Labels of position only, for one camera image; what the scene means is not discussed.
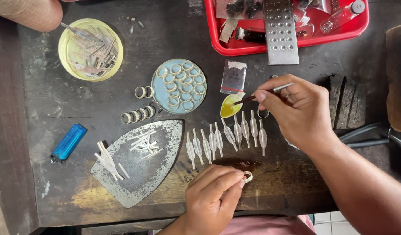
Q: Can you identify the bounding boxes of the small dark glass bottle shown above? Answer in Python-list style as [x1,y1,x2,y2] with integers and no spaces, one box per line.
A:
[234,27,266,45]

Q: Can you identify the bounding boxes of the cluster of silver rings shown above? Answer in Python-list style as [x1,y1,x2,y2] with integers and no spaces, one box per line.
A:
[156,60,206,111]

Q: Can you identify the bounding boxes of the pile of silver metal strips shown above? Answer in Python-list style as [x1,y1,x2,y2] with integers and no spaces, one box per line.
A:
[67,26,119,78]

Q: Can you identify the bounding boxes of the yellow plastic bowl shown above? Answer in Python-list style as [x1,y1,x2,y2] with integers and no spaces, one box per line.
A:
[58,18,124,82]

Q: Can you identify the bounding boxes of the person's left hand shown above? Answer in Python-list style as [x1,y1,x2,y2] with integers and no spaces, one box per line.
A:
[184,164,246,230]

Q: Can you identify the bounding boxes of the small clear plastic bag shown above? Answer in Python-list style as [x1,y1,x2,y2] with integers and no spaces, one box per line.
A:
[220,59,248,95]

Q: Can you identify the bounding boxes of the round light blue lid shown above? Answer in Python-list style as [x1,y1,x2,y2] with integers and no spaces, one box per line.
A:
[151,58,207,115]

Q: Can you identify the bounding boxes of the red plastic tray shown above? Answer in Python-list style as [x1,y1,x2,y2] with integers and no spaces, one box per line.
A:
[204,0,370,57]

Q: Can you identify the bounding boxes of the row of leaf-shaped silver pieces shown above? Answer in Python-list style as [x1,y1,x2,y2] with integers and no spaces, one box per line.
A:
[185,110,268,170]

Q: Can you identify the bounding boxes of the clear bottle with grey cap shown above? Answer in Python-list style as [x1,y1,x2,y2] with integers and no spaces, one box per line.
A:
[320,0,366,34]

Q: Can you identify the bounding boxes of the small clear vial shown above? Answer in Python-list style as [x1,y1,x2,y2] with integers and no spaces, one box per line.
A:
[295,23,315,38]

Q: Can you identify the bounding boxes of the beige tape strip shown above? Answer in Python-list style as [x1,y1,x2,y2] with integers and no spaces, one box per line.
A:
[219,18,239,44]

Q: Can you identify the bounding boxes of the plastic bag of dark beads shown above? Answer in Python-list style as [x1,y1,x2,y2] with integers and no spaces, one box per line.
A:
[216,0,265,20]

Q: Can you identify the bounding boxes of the black hose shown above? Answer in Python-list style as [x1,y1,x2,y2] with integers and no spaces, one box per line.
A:
[338,122,393,143]
[345,138,391,149]

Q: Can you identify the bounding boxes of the metal tweezers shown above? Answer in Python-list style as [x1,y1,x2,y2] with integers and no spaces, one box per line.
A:
[60,22,101,42]

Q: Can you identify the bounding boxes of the person's right hand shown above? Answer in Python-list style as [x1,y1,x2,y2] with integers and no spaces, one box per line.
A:
[253,74,339,154]

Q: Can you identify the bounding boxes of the person's pink clothing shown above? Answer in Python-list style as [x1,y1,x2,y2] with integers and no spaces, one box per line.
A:
[219,214,316,235]

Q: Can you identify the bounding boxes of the heap of short silver strips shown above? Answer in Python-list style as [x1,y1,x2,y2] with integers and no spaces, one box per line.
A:
[127,128,164,160]

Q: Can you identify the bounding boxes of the bundle of white flat strips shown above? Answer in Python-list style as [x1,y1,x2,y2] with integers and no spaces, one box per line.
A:
[94,141,130,181]

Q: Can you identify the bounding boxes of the brown wooden block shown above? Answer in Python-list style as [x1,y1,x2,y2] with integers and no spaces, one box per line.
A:
[385,22,401,133]

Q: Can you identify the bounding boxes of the yellow spoon with liquid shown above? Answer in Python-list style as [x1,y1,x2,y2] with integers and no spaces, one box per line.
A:
[220,92,246,119]

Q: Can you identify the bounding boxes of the blue plastic lighter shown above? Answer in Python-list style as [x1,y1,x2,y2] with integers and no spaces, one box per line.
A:
[50,123,88,164]

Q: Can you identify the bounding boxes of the iron-shaped metal plate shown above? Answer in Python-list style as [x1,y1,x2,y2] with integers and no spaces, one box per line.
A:
[90,119,184,209]

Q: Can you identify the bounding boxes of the small brush with metal handle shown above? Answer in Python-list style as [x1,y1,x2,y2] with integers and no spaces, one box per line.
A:
[233,82,295,106]

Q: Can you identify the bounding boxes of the metal draw plate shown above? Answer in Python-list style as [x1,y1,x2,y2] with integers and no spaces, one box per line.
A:
[263,0,300,65]

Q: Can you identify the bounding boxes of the dark charcoal block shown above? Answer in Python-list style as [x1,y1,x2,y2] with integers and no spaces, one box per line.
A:
[329,74,366,130]

